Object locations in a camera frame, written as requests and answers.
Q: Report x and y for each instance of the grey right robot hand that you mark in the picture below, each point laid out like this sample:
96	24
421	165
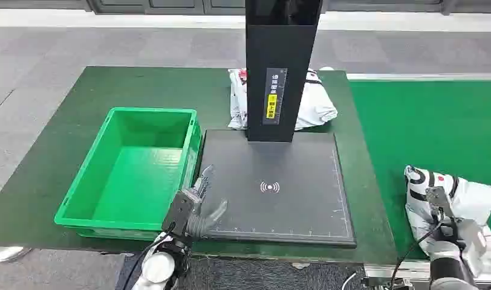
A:
450	234

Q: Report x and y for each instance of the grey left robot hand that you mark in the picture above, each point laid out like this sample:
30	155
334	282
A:
203	222

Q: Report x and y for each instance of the white parcel bag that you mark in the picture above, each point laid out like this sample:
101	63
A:
315	104
476	200

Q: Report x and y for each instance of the green plastic crate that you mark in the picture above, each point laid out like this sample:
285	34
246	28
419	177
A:
137	180

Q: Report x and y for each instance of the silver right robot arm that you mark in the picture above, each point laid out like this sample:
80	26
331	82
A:
451	270

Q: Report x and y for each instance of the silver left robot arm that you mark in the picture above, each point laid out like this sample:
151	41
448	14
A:
159	268

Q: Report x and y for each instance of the dark grey floor mat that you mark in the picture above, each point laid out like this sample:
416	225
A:
249	276

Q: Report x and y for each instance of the black scanner stand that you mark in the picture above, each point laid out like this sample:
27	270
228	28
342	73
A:
277	192

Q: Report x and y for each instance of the green conveyor belt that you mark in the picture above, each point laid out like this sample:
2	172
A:
425	124

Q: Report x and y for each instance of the black yellow scanner label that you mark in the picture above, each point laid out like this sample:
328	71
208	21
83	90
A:
274	96

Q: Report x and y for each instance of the small white round object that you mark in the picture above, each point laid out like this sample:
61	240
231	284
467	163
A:
326	68

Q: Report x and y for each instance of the silver round floor object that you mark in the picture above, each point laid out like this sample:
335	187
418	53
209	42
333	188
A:
7	253

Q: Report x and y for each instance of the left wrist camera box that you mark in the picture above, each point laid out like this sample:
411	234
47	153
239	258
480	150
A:
177	214

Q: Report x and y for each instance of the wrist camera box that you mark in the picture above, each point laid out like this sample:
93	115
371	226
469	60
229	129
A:
177	214
438	200

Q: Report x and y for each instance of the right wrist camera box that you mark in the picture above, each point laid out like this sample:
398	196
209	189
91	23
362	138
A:
438	200

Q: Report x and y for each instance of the dark grey wall cabinet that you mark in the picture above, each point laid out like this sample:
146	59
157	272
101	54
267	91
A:
169	6

